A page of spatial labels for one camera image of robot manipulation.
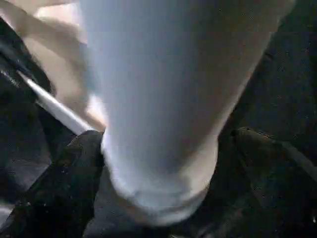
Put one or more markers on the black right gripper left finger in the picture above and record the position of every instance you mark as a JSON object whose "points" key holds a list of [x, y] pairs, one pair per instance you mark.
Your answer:
{"points": [[62, 188]]}

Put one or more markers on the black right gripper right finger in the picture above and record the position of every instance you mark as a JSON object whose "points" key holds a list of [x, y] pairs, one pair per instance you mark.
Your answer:
{"points": [[284, 188]]}

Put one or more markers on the white plastic table leg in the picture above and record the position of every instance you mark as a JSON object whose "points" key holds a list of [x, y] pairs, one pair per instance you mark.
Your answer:
{"points": [[161, 99]]}

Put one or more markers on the black mat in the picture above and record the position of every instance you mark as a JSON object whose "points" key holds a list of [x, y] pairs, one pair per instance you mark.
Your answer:
{"points": [[284, 86]]}

